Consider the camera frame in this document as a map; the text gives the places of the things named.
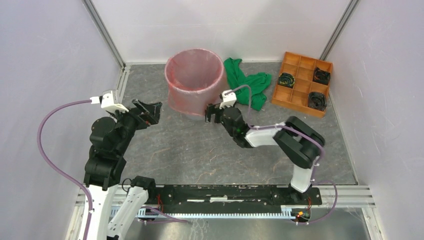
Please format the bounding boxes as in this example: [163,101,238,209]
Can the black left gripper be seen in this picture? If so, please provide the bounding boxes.
[108,97,162,154]

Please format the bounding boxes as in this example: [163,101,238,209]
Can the red plastic trash bag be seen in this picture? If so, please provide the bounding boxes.
[164,48,229,114]

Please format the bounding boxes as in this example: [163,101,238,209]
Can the grey plastic trash bin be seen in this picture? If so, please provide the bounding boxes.
[182,111,207,122]

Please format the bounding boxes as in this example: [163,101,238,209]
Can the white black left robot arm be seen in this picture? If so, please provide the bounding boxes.
[78,99,163,240]

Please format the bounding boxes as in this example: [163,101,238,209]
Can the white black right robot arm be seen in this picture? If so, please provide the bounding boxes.
[205,104,326,204]

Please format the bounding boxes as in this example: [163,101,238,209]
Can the green cloth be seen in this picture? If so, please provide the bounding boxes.
[223,57,272,111]

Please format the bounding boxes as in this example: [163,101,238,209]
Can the orange compartment tray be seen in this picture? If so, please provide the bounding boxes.
[270,51,333,118]

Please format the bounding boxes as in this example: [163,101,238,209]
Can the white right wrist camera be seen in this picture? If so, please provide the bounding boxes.
[219,89,237,109]

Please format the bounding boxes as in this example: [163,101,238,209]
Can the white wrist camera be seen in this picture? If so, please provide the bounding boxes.
[219,89,237,109]
[89,89,129,114]

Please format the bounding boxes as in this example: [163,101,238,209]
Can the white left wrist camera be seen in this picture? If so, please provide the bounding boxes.
[89,89,129,114]

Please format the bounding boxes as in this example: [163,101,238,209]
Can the black yellow cable coil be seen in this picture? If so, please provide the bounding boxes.
[277,72,296,89]

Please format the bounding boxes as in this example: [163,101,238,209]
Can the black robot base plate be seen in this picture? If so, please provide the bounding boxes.
[146,184,323,214]

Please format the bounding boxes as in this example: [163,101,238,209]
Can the black red cable coil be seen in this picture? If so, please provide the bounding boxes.
[312,66,331,86]

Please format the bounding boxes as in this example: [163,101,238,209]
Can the white slotted cable duct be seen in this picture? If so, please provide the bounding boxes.
[109,206,295,220]

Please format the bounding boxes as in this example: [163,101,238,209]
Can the aluminium corner post left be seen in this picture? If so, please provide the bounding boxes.
[82,0,126,69]

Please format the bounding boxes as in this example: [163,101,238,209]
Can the aluminium corner post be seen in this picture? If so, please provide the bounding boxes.
[319,0,360,61]
[82,0,126,69]

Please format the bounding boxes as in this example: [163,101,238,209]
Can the aluminium corner post right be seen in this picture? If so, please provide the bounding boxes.
[319,0,360,61]

